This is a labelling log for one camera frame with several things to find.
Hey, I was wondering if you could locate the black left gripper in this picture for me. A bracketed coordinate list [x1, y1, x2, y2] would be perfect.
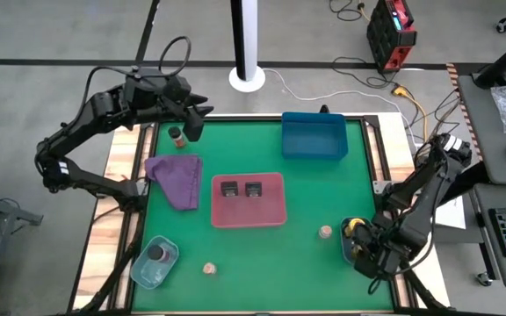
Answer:
[147, 75, 215, 142]

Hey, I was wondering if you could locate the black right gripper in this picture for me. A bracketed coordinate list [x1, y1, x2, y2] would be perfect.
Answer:
[350, 219, 412, 281]

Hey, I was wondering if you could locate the black lid purple spice jar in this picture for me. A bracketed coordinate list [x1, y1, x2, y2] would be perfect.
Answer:
[146, 243, 170, 264]

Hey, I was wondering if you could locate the small grey-blue plastic bin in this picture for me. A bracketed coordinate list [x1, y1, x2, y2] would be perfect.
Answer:
[339, 215, 359, 267]

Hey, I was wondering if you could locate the black lid red spice jar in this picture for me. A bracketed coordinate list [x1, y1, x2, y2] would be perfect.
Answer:
[168, 126, 187, 149]

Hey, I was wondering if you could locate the purple folded cloth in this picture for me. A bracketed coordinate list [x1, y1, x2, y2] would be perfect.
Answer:
[144, 153, 204, 212]

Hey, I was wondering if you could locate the green table mat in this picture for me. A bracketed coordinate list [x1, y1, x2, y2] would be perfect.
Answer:
[132, 118, 395, 312]

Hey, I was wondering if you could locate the black white pole round base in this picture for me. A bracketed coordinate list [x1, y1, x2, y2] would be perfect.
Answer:
[228, 0, 266, 93]

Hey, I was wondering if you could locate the white paper sheet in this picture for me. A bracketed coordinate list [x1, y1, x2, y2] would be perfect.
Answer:
[435, 197, 467, 230]

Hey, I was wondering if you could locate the pink translucent plastic bin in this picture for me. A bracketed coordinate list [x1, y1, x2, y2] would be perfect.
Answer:
[211, 171, 288, 229]

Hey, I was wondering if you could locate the large blue plastic bin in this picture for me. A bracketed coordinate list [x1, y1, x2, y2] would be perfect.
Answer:
[280, 111, 350, 162]

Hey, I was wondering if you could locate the small clear plastic bin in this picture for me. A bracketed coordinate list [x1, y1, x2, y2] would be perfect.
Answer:
[129, 234, 180, 291]

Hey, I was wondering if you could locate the grey desk striped edge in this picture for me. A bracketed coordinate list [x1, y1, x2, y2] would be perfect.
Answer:
[445, 63, 506, 185]

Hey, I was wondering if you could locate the red black tool crate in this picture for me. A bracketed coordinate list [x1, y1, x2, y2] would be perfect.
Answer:
[365, 0, 418, 74]

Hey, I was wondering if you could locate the black table frame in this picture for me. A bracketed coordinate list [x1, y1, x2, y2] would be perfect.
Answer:
[66, 104, 452, 316]

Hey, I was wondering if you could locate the white floor cable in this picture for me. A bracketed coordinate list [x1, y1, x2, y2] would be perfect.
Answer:
[264, 68, 425, 148]

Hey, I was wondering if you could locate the yellow extension cable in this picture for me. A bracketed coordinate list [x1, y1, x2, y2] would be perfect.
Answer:
[391, 85, 430, 144]

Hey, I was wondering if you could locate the black floor cable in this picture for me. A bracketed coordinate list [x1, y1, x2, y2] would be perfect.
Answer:
[331, 55, 397, 89]

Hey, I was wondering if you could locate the black desk post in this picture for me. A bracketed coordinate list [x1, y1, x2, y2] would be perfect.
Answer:
[474, 28, 506, 89]

